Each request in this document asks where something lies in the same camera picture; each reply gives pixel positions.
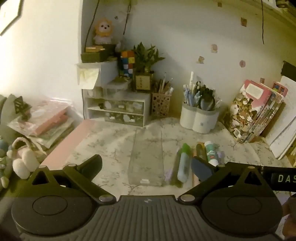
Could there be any yellow lion plush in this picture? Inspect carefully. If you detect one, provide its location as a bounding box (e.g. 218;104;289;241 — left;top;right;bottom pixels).
93;19;114;45

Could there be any pink box in plastic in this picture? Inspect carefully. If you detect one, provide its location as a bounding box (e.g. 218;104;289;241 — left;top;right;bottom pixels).
8;97;75;138

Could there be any pale yellow sticky note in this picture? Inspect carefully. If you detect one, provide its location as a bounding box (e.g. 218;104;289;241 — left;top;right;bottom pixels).
77;63;101;90

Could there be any blue haired doll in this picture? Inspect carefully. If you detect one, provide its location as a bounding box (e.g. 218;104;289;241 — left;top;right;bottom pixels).
0;137;12;189

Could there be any clear plastic drawer tray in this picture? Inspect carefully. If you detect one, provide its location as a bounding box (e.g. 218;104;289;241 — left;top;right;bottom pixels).
128;128;165;186

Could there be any white drawer organizer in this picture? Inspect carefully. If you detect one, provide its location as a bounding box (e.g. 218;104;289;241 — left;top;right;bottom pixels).
82;87;152;127

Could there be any brown mesh pen holder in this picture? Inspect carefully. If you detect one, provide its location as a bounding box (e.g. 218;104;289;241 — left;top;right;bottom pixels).
151;93;172;118

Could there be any white pink rabbit plush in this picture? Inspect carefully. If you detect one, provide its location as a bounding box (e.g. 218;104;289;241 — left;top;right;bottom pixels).
6;137;41;179

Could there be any grey hanging ornament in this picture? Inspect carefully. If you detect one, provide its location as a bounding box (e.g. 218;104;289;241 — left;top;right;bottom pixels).
115;38;126;55

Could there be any bunch of pens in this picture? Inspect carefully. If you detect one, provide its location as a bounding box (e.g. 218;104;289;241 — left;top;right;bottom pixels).
183;71;222;111

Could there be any black metal ornament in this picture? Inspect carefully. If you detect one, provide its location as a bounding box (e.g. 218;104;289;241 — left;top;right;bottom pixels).
14;96;33;121

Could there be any pink cover book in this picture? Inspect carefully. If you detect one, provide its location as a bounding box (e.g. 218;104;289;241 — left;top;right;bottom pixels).
239;79;273;109

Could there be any pink desk mat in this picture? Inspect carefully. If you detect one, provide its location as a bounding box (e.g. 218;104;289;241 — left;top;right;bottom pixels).
40;120;96;168

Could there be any white square box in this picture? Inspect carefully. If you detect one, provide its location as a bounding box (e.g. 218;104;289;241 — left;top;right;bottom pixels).
99;61;120;86

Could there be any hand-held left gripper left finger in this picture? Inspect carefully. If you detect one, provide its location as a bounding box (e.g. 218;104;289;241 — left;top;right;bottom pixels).
29;154;116;206

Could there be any dark green box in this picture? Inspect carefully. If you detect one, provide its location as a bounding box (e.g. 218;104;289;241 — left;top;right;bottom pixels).
81;44;116;63

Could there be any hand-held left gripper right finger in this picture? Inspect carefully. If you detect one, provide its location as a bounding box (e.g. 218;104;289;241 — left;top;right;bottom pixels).
177;156;266;205

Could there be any floral tablecloth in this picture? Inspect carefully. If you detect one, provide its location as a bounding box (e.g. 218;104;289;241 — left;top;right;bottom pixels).
67;117;292;210

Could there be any bundle of pencils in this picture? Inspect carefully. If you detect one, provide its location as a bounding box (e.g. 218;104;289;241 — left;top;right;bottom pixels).
153;72;174;94

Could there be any stack of booklets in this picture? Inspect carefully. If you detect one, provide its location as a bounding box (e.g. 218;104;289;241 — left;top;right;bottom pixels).
28;120;77;149

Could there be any dark hanging cord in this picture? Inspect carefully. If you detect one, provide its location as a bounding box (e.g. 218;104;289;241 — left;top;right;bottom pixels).
84;0;100;47
122;0;133;42

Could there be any green cap highlighter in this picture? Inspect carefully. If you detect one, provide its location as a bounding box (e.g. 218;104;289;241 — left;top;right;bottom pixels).
178;143;192;183

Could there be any pink highlighter orange cap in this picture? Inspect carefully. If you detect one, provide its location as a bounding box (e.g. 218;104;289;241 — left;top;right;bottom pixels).
200;142;208;163

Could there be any white teal glue stick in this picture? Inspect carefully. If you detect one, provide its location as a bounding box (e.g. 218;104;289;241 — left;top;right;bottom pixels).
205;141;220;167

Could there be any dark picture frame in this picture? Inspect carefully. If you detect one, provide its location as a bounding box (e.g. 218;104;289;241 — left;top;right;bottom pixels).
0;0;25;36

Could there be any flat pink box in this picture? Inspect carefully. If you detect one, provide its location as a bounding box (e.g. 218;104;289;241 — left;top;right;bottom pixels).
32;109;69;136

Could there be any colourful puzzle cube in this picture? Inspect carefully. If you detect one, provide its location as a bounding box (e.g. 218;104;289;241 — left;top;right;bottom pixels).
120;50;135;77

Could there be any dark hanging cable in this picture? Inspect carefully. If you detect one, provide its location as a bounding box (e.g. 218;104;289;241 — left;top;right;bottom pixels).
261;0;265;44

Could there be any potted green plant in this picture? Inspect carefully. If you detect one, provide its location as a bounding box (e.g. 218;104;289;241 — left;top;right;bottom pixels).
133;42;165;91

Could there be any white cloud-shaped pen holder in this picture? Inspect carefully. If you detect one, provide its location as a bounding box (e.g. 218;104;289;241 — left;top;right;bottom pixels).
180;103;220;134

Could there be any clear lidded container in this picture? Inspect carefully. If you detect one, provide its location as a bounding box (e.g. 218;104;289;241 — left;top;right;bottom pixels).
102;80;134;94

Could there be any small gold box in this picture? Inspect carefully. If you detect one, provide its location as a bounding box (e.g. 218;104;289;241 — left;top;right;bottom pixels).
85;45;106;53

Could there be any black flat object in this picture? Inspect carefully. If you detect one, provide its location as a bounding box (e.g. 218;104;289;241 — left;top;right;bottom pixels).
282;61;296;77

